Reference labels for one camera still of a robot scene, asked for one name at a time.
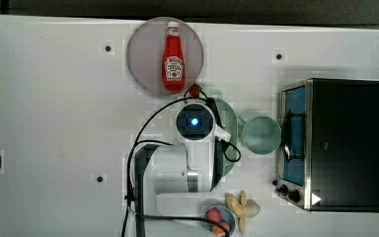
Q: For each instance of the mint green plastic strainer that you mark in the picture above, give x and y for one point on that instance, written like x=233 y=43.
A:
x=227 y=152

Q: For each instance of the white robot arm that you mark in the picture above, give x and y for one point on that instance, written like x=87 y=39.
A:
x=195 y=164

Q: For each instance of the red toy strawberry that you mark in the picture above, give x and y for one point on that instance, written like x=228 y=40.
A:
x=194 y=90

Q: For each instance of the red ketchup bottle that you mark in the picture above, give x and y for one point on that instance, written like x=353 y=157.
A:
x=173 y=64

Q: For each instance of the mint green cup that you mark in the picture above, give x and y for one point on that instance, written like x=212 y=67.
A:
x=260 y=134

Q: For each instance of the round grey plate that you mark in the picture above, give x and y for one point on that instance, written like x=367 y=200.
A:
x=144 y=54

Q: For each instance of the pink toy fruit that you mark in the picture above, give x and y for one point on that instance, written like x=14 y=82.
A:
x=214 y=215

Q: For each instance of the peeled toy banana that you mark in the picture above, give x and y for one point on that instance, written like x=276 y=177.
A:
x=243 y=208

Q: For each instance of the small blue bowl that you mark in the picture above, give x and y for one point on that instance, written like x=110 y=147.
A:
x=227 y=217

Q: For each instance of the orange toy fruit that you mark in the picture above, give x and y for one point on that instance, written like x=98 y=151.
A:
x=221 y=230

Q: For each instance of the black steel toaster oven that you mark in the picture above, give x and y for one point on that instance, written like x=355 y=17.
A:
x=328 y=158

